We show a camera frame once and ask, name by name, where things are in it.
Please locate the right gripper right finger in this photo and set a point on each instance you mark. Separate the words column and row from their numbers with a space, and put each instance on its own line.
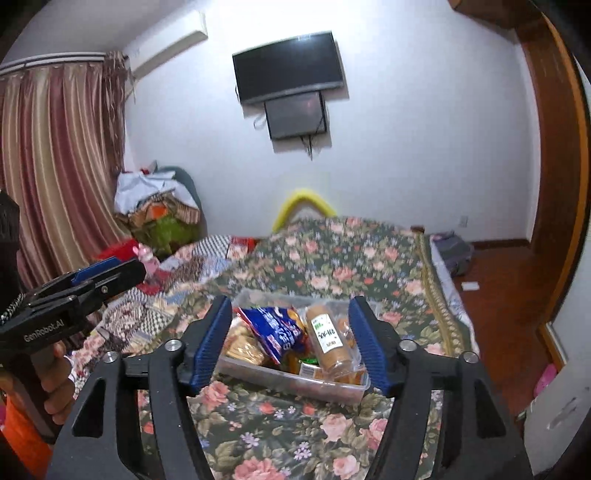
column 478, row 438

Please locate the pile of clothes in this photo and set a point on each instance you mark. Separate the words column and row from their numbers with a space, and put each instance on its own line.
column 159, row 208

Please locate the clear bag fried snacks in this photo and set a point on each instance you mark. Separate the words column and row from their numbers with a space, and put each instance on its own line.
column 346, row 332

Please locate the blue snack bag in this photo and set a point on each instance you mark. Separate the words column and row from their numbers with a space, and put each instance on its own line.
column 279, row 330

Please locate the person left hand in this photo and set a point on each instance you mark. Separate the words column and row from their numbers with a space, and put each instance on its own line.
column 58, row 386

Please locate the small dark wall screen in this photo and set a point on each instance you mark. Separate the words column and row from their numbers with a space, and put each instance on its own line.
column 301, row 115

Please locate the yellow foam tube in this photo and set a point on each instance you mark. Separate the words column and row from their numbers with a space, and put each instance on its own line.
column 302, row 203

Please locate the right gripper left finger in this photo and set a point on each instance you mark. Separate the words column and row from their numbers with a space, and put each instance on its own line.
column 101, row 439

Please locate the brown round cracker sleeve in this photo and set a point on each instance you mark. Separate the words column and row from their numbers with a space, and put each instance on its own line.
column 334, row 357

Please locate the striped red curtain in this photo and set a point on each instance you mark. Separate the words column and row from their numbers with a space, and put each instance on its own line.
column 62, row 144

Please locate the clear plastic storage box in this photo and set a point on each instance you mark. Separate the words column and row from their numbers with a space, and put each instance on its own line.
column 299, row 372

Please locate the black wall television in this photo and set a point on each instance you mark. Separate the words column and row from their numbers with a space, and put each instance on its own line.
column 293, row 66

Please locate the red box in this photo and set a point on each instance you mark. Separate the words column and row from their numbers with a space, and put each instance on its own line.
column 123, row 251

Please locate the floral green bedspread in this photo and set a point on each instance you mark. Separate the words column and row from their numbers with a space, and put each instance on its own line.
column 291, row 398

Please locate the square cracker pack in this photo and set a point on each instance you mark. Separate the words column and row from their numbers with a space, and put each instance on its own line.
column 241, row 344

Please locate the pink plush toy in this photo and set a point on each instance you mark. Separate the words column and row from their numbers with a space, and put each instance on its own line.
column 146, row 256

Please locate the white air conditioner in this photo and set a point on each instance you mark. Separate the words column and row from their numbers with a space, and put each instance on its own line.
column 164, row 41

